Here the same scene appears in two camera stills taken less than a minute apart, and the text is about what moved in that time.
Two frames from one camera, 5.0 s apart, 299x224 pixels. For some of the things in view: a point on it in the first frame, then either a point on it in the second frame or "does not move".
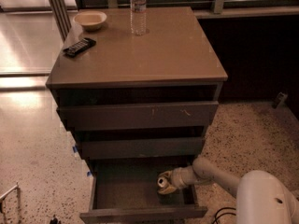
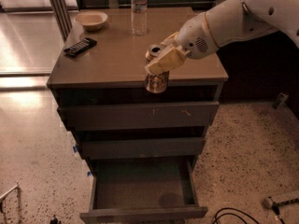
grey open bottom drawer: [126, 191] does not move
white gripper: [177, 178] -> [194, 36]
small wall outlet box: [281, 96] does not move
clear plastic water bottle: [138, 10] does not move
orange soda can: [163, 181] -> [156, 83]
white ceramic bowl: [90, 20] does not move
